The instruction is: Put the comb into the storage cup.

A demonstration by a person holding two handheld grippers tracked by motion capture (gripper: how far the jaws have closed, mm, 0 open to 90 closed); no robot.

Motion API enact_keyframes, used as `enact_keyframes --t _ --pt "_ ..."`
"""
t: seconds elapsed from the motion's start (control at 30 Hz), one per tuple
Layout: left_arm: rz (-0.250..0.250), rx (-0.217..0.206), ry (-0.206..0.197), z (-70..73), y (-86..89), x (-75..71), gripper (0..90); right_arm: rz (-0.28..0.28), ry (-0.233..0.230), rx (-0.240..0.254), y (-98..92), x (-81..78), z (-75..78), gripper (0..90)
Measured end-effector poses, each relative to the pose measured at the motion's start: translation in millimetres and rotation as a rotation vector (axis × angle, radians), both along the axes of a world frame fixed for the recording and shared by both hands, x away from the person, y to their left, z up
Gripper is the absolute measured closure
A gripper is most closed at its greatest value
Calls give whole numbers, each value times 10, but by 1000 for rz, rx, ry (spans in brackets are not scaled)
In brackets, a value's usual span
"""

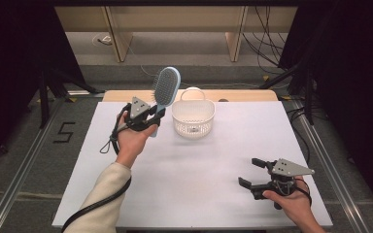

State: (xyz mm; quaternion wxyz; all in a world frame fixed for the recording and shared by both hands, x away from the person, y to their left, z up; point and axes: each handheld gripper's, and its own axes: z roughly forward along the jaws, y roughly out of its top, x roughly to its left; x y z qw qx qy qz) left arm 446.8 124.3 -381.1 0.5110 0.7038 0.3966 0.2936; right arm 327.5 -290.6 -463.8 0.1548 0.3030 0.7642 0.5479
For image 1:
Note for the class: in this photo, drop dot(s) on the beige wooden desk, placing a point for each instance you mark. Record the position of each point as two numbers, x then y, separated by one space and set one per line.
175 19

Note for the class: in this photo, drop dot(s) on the light blue hairbrush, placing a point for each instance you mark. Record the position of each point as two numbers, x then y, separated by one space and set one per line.
166 85

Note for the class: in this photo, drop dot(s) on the white plastic basket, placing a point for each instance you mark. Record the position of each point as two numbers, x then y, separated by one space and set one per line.
192 128

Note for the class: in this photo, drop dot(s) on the black metal stand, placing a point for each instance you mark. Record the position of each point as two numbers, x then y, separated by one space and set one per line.
309 97
43 103

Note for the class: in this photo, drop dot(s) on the light wooden table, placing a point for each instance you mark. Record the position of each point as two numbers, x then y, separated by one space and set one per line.
239 95

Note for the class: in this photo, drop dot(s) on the person's left hand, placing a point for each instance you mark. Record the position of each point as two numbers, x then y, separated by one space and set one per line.
132 144

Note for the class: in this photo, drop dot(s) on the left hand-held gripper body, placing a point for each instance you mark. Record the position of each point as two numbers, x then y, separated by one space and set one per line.
139 111

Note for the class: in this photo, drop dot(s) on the black curtain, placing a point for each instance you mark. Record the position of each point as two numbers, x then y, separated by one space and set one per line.
13 48
353 64

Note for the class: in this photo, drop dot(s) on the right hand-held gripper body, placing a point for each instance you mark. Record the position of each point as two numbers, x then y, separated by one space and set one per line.
288 168

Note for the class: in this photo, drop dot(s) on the person's right hand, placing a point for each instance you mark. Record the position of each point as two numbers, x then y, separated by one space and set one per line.
296 207

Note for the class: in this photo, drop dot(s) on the aluminium floor rail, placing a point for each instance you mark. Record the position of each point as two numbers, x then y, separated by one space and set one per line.
13 191
336 182

